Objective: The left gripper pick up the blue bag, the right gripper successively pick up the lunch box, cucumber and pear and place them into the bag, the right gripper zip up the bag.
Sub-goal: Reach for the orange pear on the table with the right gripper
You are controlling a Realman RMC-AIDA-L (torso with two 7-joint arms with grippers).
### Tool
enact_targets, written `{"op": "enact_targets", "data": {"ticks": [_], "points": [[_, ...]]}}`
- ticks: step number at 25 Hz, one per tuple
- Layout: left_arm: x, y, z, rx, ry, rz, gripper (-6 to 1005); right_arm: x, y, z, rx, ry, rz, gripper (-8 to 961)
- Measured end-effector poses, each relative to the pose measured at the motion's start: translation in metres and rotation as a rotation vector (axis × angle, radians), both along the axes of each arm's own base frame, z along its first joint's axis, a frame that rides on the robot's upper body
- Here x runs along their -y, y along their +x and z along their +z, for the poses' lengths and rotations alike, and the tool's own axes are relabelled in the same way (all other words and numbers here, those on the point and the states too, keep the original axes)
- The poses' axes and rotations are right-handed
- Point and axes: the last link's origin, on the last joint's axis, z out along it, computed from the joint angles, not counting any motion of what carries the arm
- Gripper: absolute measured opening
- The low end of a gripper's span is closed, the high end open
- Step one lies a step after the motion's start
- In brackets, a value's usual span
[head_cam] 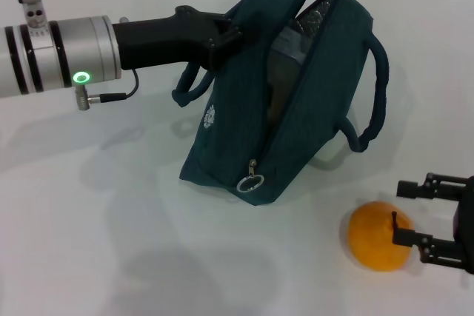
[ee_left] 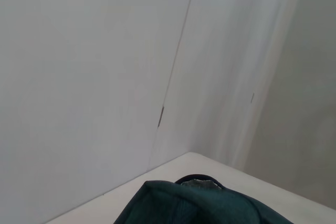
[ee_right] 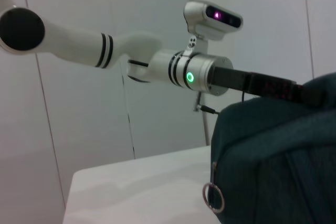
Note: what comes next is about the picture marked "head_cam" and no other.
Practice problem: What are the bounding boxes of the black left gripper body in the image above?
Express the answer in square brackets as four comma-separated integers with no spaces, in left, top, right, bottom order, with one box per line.
[112,4,224,72]

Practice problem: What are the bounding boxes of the orange pear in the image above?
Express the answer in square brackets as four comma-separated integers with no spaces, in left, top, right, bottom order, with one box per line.
[347,200,415,272]

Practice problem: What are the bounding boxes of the dark teal zip lunch bag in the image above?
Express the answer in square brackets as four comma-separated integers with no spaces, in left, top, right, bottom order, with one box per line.
[170,0,390,208]

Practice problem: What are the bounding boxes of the clear blue-rimmed food container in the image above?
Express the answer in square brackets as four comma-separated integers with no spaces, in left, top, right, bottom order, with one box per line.
[267,25,309,124]

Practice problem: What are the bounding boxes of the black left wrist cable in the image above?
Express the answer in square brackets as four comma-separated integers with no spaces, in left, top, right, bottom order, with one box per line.
[72,70,140,112]

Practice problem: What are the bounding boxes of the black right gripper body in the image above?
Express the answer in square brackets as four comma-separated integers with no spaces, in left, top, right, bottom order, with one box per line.
[453,175,474,277]

